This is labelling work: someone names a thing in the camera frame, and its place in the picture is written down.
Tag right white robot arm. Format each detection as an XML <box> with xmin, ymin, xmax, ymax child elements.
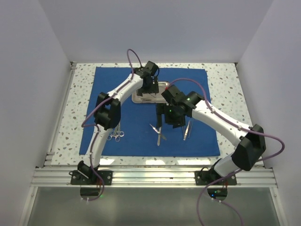
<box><xmin>156</xmin><ymin>85</ymin><xmax>266</xmax><ymax>185</ymax></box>

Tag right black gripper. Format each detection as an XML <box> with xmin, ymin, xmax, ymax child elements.
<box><xmin>157</xmin><ymin>103</ymin><xmax>186</xmax><ymax>129</ymax></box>

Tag silver instrument tray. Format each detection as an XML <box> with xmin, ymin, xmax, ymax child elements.
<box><xmin>131</xmin><ymin>81</ymin><xmax>169</xmax><ymax>104</ymax></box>

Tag blue surgical drape cloth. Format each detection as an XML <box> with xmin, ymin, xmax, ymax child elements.
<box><xmin>79</xmin><ymin>67</ymin><xmax>220</xmax><ymax>157</ymax></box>

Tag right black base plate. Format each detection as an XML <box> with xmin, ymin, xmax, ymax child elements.
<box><xmin>194</xmin><ymin>167</ymin><xmax>237</xmax><ymax>186</ymax></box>

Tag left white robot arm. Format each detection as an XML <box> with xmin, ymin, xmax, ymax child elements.
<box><xmin>69</xmin><ymin>61</ymin><xmax>159</xmax><ymax>186</ymax></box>

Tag steel surgical scissors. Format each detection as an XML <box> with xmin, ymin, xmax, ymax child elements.
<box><xmin>117</xmin><ymin>122</ymin><xmax>124</xmax><ymax>137</ymax></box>

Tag aluminium front rail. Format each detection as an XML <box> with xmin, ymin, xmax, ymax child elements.
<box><xmin>30</xmin><ymin>166</ymin><xmax>277</xmax><ymax>188</ymax></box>

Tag aluminium left side rail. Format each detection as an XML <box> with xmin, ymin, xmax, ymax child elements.
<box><xmin>42</xmin><ymin>62</ymin><xmax>77</xmax><ymax>167</ymax></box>

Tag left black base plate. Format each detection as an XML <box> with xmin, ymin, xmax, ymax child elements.
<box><xmin>69</xmin><ymin>170</ymin><xmax>113</xmax><ymax>186</ymax></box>

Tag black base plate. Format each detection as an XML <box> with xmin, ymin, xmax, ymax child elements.
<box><xmin>69</xmin><ymin>170</ymin><xmax>113</xmax><ymax>186</ymax></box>
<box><xmin>194</xmin><ymin>167</ymin><xmax>237</xmax><ymax>186</ymax></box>

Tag broad steel tweezers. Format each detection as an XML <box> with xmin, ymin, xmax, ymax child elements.
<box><xmin>183</xmin><ymin>121</ymin><xmax>190</xmax><ymax>140</ymax></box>

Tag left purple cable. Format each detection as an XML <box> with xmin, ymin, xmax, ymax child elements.
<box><xmin>81</xmin><ymin>48</ymin><xmax>159</xmax><ymax>201</ymax></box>

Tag steel surgical forceps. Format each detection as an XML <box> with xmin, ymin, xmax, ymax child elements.
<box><xmin>107</xmin><ymin>129</ymin><xmax>117</xmax><ymax>140</ymax></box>

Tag steel hemostat clamp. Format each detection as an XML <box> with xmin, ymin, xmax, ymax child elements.
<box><xmin>113</xmin><ymin>125</ymin><xmax>121</xmax><ymax>142</ymax></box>

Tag aluminium rail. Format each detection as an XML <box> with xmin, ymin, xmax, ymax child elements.
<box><xmin>42</xmin><ymin>62</ymin><xmax>77</xmax><ymax>167</ymax></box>
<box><xmin>30</xmin><ymin>166</ymin><xmax>277</xmax><ymax>188</ymax></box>

